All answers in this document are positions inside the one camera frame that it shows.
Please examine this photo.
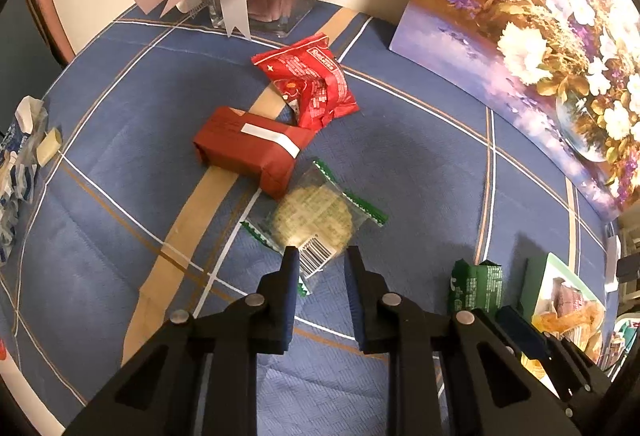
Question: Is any red wrapped box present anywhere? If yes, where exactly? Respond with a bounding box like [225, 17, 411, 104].
[193, 106, 312, 201]

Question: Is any white tray box teal rim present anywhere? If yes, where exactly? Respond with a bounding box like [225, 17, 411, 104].
[517, 252, 608, 367]

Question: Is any blue white wrapper pile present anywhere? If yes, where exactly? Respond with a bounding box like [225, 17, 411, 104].
[0, 96, 51, 261]

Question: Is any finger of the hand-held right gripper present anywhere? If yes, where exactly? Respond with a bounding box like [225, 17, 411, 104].
[496, 305, 613, 428]

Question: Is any flower painting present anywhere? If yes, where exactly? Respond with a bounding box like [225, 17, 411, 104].
[389, 0, 640, 223]

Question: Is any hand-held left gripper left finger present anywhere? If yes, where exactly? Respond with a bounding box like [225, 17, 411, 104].
[62, 246, 301, 436]

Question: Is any glass vase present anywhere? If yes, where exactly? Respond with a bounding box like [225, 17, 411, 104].
[207, 0, 313, 39]

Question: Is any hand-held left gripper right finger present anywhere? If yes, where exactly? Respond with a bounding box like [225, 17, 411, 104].
[343, 245, 583, 436]

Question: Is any small cream block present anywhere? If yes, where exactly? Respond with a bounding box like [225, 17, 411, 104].
[37, 127, 63, 167]

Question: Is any shiny red candy packet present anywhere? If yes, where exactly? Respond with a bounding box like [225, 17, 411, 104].
[250, 33, 361, 131]

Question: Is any yellow packet with barcode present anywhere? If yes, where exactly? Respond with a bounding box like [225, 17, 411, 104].
[520, 303, 606, 367]

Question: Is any clear rice cake packet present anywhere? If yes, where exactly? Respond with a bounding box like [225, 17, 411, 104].
[239, 158, 390, 297]

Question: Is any pink snack packet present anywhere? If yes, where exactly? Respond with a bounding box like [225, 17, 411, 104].
[550, 278, 601, 317]

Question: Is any dark green snack packet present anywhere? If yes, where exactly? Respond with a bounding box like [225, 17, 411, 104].
[446, 258, 505, 317]

